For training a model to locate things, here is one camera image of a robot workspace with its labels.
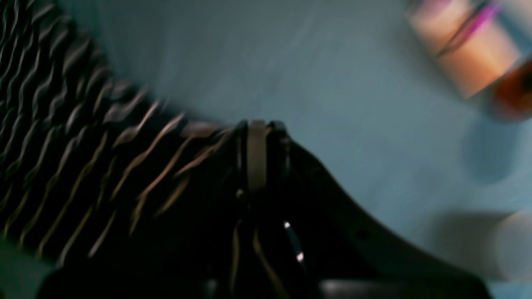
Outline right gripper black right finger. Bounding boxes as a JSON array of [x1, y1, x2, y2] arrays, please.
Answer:
[[266, 121, 491, 299]]

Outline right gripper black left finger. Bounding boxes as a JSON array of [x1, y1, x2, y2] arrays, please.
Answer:
[[37, 120, 266, 299]]

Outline navy white striped t-shirt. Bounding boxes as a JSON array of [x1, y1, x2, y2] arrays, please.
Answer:
[[0, 0, 300, 299]]

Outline teal table cloth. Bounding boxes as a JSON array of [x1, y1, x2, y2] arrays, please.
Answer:
[[1, 0, 531, 299]]

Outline wooden board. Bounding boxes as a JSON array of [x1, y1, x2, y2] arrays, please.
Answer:
[[406, 0, 521, 98]]

